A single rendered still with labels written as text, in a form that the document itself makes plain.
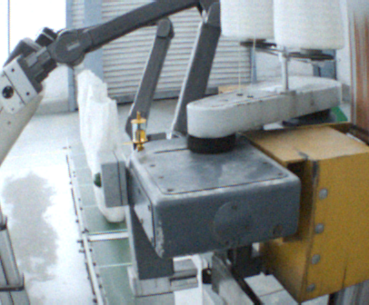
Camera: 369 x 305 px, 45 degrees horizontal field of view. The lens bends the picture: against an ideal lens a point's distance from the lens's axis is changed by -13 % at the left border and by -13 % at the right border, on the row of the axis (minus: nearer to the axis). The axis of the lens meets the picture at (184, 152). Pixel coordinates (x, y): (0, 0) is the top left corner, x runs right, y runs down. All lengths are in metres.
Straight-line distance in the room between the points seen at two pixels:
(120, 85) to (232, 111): 7.65
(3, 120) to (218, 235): 0.84
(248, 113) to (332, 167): 0.19
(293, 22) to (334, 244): 0.43
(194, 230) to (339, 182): 0.30
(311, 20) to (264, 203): 0.33
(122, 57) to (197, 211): 7.79
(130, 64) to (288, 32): 7.71
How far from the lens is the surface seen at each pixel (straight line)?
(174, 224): 0.72
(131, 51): 8.48
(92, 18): 7.98
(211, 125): 0.88
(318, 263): 0.96
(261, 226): 0.77
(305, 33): 0.84
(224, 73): 8.95
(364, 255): 1.03
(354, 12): 1.03
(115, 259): 2.55
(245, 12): 1.07
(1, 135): 1.44
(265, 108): 0.97
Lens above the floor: 1.60
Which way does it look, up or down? 17 degrees down
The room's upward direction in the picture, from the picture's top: 2 degrees counter-clockwise
